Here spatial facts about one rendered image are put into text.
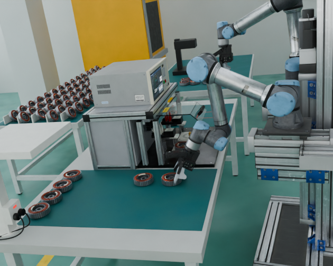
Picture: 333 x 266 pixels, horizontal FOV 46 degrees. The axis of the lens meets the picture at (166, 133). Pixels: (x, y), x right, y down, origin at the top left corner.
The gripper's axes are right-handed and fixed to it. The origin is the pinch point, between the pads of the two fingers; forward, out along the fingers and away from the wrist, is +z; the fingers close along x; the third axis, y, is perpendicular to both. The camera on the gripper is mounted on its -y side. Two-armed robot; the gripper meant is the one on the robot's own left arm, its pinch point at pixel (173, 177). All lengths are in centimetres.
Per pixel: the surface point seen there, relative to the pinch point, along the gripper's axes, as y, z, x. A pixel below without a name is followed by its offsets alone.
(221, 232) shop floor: 63, 54, 55
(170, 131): -6.7, -12.3, 35.9
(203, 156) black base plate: 16.9, -8.5, 25.4
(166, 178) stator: -3.1, 2.7, 1.1
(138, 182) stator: -16.8, 10.0, -1.2
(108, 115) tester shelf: -46, -11, 24
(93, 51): -113, 42, 423
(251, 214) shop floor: 86, 41, 75
